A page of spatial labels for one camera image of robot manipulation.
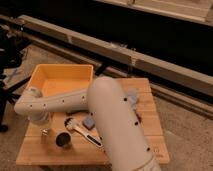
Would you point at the metal fork wooden handle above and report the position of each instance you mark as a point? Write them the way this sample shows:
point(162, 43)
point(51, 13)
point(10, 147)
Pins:
point(44, 135)

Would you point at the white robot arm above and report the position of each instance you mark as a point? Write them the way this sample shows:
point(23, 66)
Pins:
point(118, 127)

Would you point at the metal cup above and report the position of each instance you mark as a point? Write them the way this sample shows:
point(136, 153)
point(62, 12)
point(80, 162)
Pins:
point(63, 140)

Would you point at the blue crumpled cloth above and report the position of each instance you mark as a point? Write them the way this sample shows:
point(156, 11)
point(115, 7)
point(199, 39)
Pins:
point(133, 97)

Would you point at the blue sponge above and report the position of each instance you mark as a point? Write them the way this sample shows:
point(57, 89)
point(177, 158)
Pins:
point(88, 123)

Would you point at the dark red toy grapes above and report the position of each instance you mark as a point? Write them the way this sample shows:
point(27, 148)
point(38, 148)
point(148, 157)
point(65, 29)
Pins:
point(138, 117)

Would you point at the yellow plastic bin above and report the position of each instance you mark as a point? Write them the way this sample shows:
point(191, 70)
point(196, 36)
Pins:
point(58, 86)

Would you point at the black tripod stand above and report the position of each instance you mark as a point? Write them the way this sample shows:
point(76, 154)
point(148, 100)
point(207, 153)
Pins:
point(10, 57)

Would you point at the long grey rail beam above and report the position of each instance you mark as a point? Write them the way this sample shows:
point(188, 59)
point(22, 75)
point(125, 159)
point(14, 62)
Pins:
point(174, 73)

